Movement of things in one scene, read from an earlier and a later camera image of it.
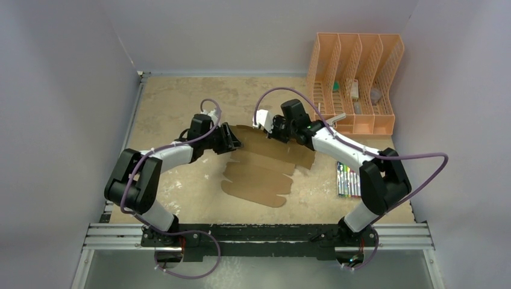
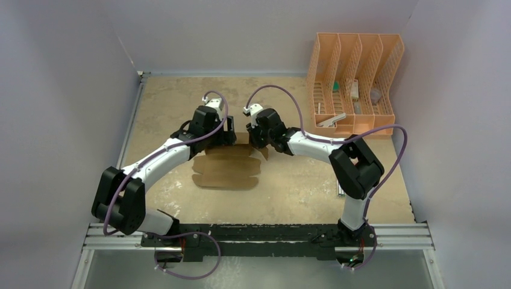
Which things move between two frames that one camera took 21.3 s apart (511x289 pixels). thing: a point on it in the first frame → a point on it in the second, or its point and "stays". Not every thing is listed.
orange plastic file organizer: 349,77 stays
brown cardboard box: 258,174 → 231,167
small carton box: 354,90 stays
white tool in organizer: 332,121 stays
